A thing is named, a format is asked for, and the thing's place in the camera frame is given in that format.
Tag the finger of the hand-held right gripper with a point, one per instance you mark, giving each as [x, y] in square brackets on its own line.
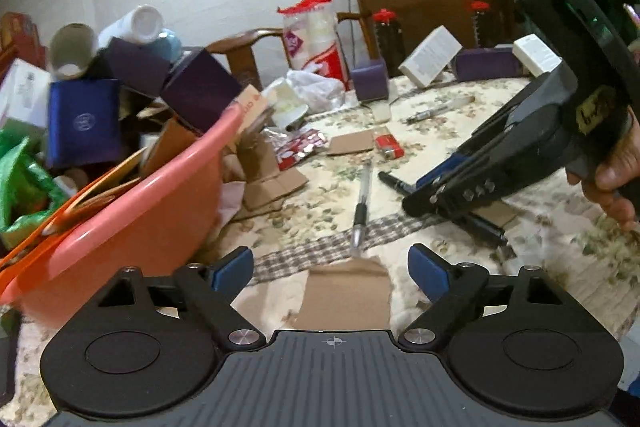
[442, 168]
[450, 199]

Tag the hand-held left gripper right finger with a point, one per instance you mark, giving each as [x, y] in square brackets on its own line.
[426, 271]

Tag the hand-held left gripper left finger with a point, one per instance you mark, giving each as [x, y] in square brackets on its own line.
[232, 271]

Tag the black pen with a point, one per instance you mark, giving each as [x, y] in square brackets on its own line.
[392, 182]

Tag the clear ballpoint pen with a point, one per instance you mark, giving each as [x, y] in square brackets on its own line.
[361, 217]

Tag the pink plastic basin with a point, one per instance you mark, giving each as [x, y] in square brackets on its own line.
[150, 217]

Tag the white box with purple edge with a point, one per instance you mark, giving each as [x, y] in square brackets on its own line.
[22, 92]

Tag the floral cloth covered desktop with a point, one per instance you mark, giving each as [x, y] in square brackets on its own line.
[325, 187]

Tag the person's right hand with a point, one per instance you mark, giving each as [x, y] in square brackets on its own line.
[610, 187]

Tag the white printed box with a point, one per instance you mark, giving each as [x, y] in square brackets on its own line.
[430, 54]
[537, 54]

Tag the small red packet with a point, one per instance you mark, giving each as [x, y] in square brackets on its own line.
[389, 146]

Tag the silver marker pen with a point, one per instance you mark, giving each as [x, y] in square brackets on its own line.
[440, 109]

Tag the small white box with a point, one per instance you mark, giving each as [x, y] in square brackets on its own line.
[381, 113]

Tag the long purple box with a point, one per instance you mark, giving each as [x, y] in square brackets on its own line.
[487, 64]

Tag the flat cardboard piece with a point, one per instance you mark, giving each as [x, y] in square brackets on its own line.
[275, 187]
[350, 142]
[345, 297]

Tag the dark bottle with red cap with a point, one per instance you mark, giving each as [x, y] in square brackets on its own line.
[389, 47]
[484, 27]

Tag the small purple box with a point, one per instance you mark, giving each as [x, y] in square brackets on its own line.
[369, 82]

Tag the crumpled brown paper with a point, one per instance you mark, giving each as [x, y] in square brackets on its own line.
[255, 157]

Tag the red and white foil wrapper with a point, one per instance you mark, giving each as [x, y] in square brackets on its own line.
[295, 149]

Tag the white plastic bag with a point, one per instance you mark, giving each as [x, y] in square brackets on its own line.
[320, 92]

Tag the brown carton with red print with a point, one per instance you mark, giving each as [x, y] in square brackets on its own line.
[250, 104]

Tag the straight wooden chair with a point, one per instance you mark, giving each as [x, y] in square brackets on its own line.
[350, 16]

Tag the bag of paper cups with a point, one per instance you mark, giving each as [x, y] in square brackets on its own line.
[312, 42]

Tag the dark purple box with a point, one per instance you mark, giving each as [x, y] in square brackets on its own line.
[135, 67]
[200, 92]

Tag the orange plastic sheet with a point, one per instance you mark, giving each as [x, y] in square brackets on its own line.
[30, 257]

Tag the blue gift box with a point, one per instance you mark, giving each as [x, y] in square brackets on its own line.
[85, 122]

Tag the round-back wooden chair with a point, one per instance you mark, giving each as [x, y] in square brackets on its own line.
[245, 57]

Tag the green foil packet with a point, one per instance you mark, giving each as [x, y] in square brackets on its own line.
[25, 192]

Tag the white plastic bottle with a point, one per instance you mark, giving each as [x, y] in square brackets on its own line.
[135, 27]

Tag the cardboard tube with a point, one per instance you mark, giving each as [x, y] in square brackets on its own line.
[60, 52]

